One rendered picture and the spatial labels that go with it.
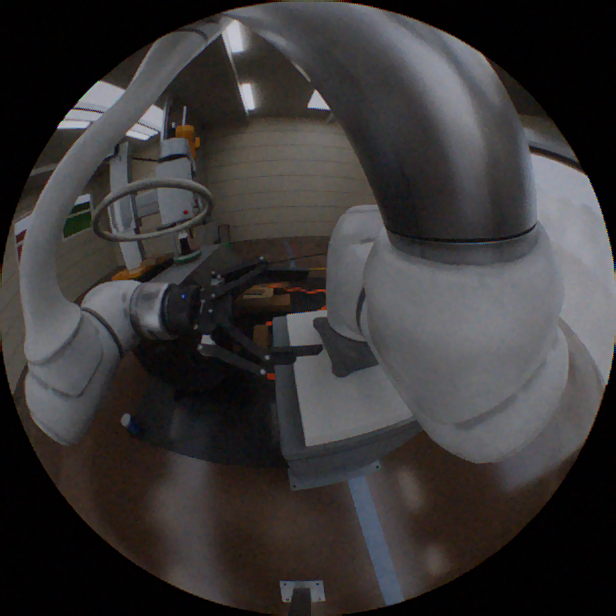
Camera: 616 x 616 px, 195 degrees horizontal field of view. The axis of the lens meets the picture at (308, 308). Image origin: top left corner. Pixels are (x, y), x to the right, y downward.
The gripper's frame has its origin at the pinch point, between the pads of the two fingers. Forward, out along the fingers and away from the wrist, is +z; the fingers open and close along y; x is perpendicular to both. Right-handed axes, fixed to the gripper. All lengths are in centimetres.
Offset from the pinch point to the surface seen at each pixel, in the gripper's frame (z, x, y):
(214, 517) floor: -45, -76, 79
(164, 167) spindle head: -75, -6, -105
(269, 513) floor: -15, -74, 75
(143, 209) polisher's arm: -125, -49, -135
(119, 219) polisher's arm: -142, -44, -117
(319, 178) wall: 147, -162, -561
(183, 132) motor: -94, 8, -185
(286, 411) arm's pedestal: -3.4, -12.8, 15.1
